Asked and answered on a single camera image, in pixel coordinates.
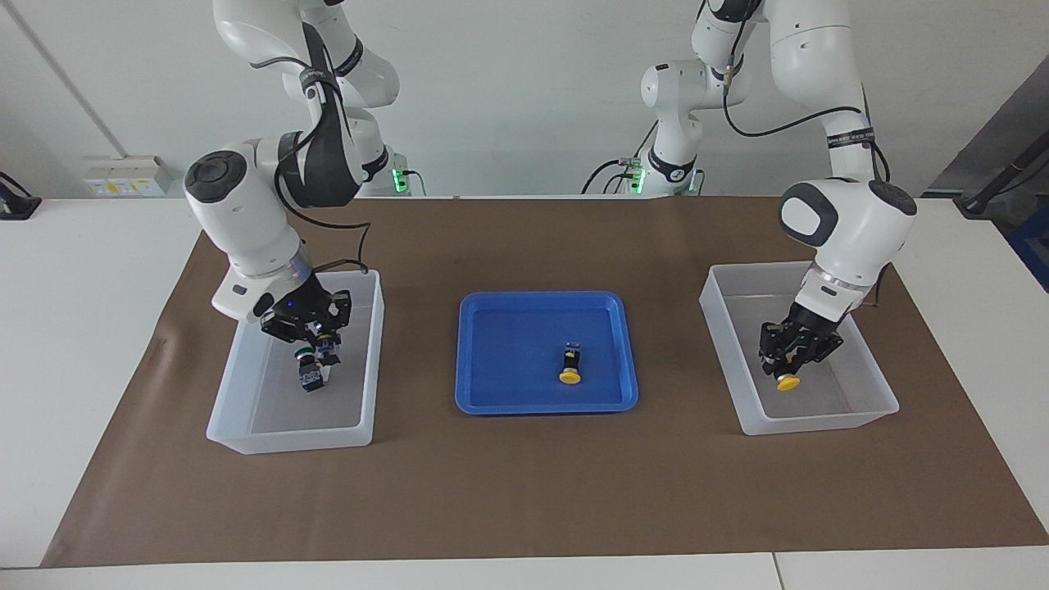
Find grey metal panel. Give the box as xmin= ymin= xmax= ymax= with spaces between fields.
xmin=922 ymin=57 xmax=1049 ymax=197

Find brown paper table mat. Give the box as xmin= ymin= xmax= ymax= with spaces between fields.
xmin=41 ymin=197 xmax=1049 ymax=568

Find blue crate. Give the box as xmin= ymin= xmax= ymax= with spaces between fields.
xmin=1006 ymin=209 xmax=1049 ymax=292

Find black base cable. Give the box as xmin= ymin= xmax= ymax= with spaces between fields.
xmin=582 ymin=123 xmax=661 ymax=195

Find black stand pole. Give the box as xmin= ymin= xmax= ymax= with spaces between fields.
xmin=955 ymin=135 xmax=1049 ymax=218

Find black device on table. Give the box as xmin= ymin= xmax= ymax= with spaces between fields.
xmin=0 ymin=170 xmax=42 ymax=220

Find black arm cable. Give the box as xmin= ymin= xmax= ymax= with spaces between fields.
xmin=720 ymin=0 xmax=894 ymax=311
xmin=250 ymin=53 xmax=371 ymax=275

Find white wall socket strip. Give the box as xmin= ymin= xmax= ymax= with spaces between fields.
xmin=82 ymin=156 xmax=175 ymax=197

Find translucent white plastic box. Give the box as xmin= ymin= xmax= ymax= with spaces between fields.
xmin=206 ymin=270 xmax=386 ymax=456
xmin=699 ymin=261 xmax=901 ymax=437

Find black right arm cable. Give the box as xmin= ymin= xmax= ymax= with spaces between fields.
xmin=250 ymin=53 xmax=371 ymax=275

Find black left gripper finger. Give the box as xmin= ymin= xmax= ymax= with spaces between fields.
xmin=795 ymin=336 xmax=845 ymax=378
xmin=758 ymin=324 xmax=788 ymax=374

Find white wall conduit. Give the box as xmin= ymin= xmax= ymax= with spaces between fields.
xmin=16 ymin=0 xmax=125 ymax=158

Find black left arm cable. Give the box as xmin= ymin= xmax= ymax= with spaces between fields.
xmin=720 ymin=0 xmax=894 ymax=311

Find blue plastic tray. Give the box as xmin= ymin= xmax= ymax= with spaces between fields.
xmin=455 ymin=291 xmax=640 ymax=416

